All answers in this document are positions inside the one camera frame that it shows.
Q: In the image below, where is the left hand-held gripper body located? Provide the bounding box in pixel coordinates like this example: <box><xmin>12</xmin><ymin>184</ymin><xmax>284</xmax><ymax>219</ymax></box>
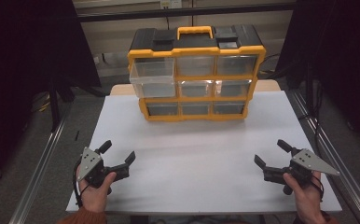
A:
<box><xmin>76</xmin><ymin>147</ymin><xmax>130</xmax><ymax>189</ymax></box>

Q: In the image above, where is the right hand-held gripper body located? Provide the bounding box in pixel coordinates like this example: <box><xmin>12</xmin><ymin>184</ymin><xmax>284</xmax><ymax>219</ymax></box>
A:
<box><xmin>262</xmin><ymin>147</ymin><xmax>341</xmax><ymax>196</ymax></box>

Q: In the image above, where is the person's left hand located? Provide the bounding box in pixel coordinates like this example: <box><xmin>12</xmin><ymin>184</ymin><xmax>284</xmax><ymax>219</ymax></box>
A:
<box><xmin>76</xmin><ymin>164</ymin><xmax>118</xmax><ymax>215</ymax></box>

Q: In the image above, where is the person's right hand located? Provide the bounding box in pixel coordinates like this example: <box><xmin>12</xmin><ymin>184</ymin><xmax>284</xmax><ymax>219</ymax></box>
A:
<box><xmin>282</xmin><ymin>171</ymin><xmax>325</xmax><ymax>220</ymax></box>

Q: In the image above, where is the black stand leg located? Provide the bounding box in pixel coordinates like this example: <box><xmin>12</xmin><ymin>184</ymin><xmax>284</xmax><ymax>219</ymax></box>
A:
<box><xmin>48</xmin><ymin>81</ymin><xmax>76</xmax><ymax>133</ymax></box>

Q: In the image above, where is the pulled-out clear plastic drawer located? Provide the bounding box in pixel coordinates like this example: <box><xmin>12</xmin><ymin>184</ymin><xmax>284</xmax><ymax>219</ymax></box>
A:
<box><xmin>129</xmin><ymin>57</ymin><xmax>177</xmax><ymax>99</ymax></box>

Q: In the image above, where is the black curtain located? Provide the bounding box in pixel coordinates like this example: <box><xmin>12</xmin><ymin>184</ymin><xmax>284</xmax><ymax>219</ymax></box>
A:
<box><xmin>274</xmin><ymin>0</ymin><xmax>360</xmax><ymax>157</ymax></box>
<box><xmin>0</xmin><ymin>0</ymin><xmax>102</xmax><ymax>194</ymax></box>

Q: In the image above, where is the set of closed clear drawers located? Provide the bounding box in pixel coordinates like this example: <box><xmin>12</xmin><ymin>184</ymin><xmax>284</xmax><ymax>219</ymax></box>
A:
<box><xmin>145</xmin><ymin>55</ymin><xmax>258</xmax><ymax>116</ymax></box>

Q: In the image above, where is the yellow and black organizer cabinet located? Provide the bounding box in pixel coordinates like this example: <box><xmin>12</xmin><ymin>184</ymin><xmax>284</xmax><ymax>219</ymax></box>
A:
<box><xmin>127</xmin><ymin>25</ymin><xmax>267</xmax><ymax>122</ymax></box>

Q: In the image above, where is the black horizontal bar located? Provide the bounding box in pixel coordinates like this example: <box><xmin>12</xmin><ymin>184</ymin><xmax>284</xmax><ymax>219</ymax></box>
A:
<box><xmin>76</xmin><ymin>2</ymin><xmax>296</xmax><ymax>23</ymax></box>

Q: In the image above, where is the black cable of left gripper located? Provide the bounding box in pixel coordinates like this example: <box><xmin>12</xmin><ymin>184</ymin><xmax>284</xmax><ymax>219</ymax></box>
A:
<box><xmin>72</xmin><ymin>159</ymin><xmax>90</xmax><ymax>209</ymax></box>

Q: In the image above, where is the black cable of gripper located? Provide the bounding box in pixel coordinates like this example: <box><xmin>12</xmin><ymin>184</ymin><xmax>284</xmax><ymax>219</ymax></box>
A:
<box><xmin>72</xmin><ymin>159</ymin><xmax>90</xmax><ymax>209</ymax></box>
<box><xmin>311</xmin><ymin>175</ymin><xmax>325</xmax><ymax>203</ymax></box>

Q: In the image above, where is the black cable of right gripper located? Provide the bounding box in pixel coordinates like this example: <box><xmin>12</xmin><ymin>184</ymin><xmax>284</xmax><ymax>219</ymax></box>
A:
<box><xmin>311</xmin><ymin>175</ymin><xmax>325</xmax><ymax>203</ymax></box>

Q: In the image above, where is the aluminium frame rail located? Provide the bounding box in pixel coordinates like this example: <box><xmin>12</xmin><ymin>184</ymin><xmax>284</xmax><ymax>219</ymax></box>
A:
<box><xmin>287</xmin><ymin>89</ymin><xmax>360</xmax><ymax>224</ymax></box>
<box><xmin>8</xmin><ymin>102</ymin><xmax>74</xmax><ymax>224</ymax></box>

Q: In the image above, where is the yellow cable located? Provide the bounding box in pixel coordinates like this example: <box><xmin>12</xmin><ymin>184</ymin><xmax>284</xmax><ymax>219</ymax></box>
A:
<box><xmin>32</xmin><ymin>92</ymin><xmax>51</xmax><ymax>114</ymax></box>

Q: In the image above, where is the white wall socket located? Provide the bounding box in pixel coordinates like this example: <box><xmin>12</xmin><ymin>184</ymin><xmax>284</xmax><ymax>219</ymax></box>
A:
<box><xmin>159</xmin><ymin>0</ymin><xmax>183</xmax><ymax>9</ymax></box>

